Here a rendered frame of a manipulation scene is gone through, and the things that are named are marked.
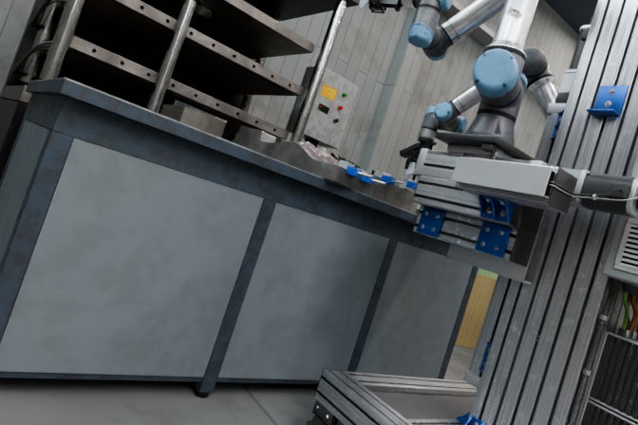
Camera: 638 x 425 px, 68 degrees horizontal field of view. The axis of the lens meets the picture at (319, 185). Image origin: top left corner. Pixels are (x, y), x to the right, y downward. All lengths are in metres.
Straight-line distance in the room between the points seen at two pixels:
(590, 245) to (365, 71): 4.05
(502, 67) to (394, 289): 1.07
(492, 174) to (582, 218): 0.32
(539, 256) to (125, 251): 1.16
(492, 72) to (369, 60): 3.93
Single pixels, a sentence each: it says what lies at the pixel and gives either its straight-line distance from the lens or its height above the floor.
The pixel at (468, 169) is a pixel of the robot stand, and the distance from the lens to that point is 1.30.
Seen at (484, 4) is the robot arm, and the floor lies 1.47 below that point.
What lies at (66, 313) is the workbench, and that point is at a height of 0.23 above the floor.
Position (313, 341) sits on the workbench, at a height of 0.22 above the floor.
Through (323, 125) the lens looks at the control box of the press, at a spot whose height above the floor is 1.16.
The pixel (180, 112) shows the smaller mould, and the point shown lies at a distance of 1.58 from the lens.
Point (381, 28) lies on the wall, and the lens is 5.40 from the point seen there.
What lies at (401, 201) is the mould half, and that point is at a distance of 2.00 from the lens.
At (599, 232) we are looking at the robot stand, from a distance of 1.45.
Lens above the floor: 0.70
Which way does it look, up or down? 3 degrees up
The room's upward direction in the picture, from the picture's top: 18 degrees clockwise
